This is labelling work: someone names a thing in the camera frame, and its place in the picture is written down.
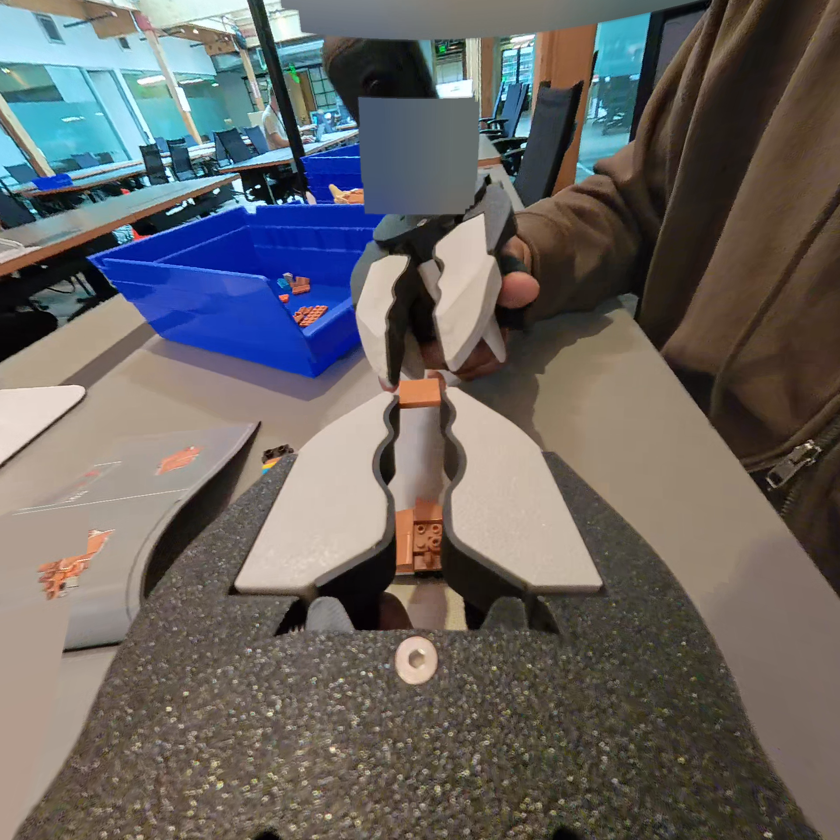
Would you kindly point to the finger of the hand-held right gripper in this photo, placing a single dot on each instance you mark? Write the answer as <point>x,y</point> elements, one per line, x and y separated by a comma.
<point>371,308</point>
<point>466,289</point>

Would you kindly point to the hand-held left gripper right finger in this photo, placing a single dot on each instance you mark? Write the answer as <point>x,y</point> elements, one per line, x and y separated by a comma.
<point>518,518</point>

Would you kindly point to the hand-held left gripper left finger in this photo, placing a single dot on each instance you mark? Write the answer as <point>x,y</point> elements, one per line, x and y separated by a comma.
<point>315,518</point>

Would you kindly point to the small brown tile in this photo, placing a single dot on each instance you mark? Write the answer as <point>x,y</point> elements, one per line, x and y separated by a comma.
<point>420,394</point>

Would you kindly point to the brown grey brick assembly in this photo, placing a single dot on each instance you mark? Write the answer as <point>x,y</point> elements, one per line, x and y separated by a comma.
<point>420,538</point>

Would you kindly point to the blue plastic bin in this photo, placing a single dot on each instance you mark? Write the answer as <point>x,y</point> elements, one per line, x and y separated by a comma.
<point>216,308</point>
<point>328,170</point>

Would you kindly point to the person's right forearm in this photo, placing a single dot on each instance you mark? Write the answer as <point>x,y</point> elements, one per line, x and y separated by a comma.
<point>590,249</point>

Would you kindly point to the colourful striped brick model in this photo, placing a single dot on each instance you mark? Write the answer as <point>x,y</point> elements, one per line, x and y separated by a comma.
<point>279,453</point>

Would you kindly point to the brown and blue brick cluster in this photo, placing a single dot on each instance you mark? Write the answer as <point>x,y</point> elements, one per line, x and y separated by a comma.
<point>295,283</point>

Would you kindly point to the black office chair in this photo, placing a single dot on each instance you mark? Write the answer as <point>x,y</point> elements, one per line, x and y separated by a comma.
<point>551,138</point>

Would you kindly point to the tan toy piece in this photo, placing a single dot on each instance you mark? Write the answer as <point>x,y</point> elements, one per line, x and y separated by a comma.
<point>348,195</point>

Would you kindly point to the row of black office chairs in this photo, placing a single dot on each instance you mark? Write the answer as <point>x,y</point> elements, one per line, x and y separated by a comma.
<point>229,148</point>

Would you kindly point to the grey instruction booklet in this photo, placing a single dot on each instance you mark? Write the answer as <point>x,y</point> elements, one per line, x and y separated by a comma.
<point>98,479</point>

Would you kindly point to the person's brown hoodie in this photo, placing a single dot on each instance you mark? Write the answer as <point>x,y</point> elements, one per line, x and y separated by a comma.
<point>754,262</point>

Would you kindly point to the long office table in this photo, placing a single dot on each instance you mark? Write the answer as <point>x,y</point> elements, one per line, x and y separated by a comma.
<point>98,216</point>

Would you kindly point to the white rounded board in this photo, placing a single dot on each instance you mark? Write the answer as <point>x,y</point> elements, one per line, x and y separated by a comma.
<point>33,420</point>

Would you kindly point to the small blue bin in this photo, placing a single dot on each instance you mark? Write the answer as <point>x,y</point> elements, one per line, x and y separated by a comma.
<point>52,183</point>

